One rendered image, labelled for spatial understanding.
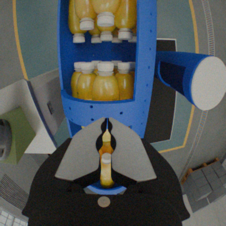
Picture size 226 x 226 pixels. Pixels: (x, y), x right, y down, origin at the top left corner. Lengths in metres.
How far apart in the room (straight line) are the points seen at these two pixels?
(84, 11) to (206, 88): 0.57
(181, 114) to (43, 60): 2.19
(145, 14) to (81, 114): 0.26
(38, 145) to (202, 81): 0.77
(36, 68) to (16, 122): 1.39
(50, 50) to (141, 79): 1.47
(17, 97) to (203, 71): 0.74
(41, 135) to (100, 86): 0.31
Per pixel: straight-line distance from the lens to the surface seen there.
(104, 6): 0.29
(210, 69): 0.62
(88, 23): 0.34
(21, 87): 0.43
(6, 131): 0.43
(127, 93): 0.33
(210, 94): 0.66
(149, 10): 0.29
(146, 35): 0.27
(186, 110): 2.05
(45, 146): 0.52
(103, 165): 0.46
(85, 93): 0.33
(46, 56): 1.67
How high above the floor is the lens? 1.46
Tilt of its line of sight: 61 degrees down
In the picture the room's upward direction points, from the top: 179 degrees clockwise
